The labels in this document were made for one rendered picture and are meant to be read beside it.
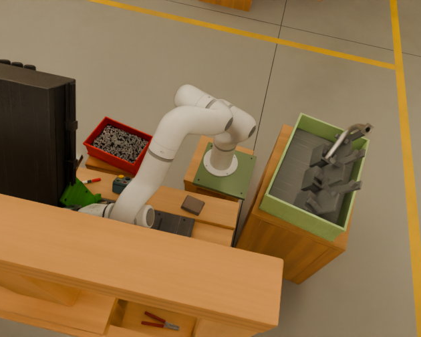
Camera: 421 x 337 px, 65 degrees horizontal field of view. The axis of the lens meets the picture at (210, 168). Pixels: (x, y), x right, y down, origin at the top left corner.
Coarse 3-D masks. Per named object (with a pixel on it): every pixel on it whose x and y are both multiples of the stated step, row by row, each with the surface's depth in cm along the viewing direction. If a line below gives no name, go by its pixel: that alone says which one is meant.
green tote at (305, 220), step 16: (304, 128) 202; (320, 128) 196; (336, 128) 190; (288, 144) 181; (352, 144) 194; (368, 144) 186; (352, 176) 185; (352, 192) 170; (272, 208) 171; (288, 208) 164; (304, 224) 169; (320, 224) 162
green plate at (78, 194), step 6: (78, 180) 128; (66, 186) 123; (72, 186) 125; (78, 186) 128; (84, 186) 132; (66, 192) 122; (72, 192) 125; (78, 192) 129; (84, 192) 132; (90, 192) 136; (60, 198) 121; (66, 198) 122; (72, 198) 126; (78, 198) 129; (84, 198) 133; (90, 198) 136; (66, 204) 123; (78, 204) 129; (84, 204) 133; (90, 204) 137
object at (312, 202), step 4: (324, 184) 163; (324, 188) 162; (328, 188) 163; (328, 192) 162; (332, 192) 160; (308, 200) 165; (312, 200) 164; (312, 204) 164; (316, 204) 164; (316, 208) 162; (320, 208) 162
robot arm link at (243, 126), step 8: (232, 112) 146; (240, 112) 146; (240, 120) 144; (248, 120) 145; (232, 128) 146; (240, 128) 145; (248, 128) 145; (216, 136) 161; (224, 136) 158; (232, 136) 151; (240, 136) 147; (248, 136) 148; (216, 144) 163; (224, 144) 159; (232, 144) 159
